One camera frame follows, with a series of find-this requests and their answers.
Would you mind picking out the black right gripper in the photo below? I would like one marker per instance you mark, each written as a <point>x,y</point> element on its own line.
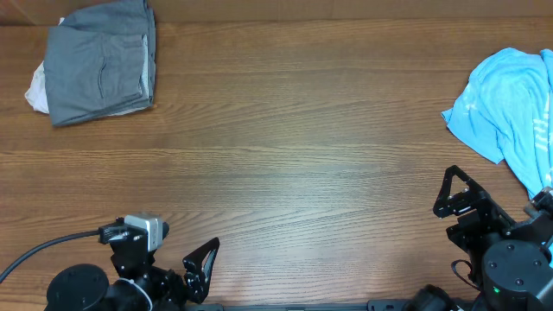
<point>492,222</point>

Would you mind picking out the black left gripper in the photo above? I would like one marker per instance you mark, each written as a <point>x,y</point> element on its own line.
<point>196,282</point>

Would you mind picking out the grey shorts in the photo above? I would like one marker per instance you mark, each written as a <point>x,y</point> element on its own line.
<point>99,69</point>

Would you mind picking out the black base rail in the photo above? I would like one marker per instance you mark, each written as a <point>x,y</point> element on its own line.
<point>372,305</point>

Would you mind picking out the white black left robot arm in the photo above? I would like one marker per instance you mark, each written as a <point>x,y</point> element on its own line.
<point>82,286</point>

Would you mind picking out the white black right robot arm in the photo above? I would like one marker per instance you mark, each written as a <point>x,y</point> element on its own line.
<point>509,261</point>

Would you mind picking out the folded beige shorts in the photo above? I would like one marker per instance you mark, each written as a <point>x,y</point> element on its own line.
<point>38,93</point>

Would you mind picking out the light blue t-shirt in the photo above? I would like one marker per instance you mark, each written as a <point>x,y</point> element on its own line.
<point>505,114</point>

